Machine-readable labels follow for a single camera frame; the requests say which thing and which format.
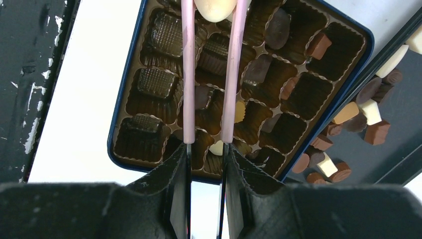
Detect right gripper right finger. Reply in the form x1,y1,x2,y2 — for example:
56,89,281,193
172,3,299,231
225,146,422,239

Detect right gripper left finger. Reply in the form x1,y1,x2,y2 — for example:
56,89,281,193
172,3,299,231
0,144,190,239

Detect black chocolate tray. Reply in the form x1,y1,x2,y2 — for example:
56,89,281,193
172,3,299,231
285,6,422,187

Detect pink tongs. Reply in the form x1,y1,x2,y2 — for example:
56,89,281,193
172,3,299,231
180,0,248,239

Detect blue chocolate box with insert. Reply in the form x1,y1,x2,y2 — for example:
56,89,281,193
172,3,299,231
107,0,373,184

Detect white round chocolate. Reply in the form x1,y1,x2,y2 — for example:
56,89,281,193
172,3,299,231
194,0,237,22

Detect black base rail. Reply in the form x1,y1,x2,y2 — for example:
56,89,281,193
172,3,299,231
0,0,80,183

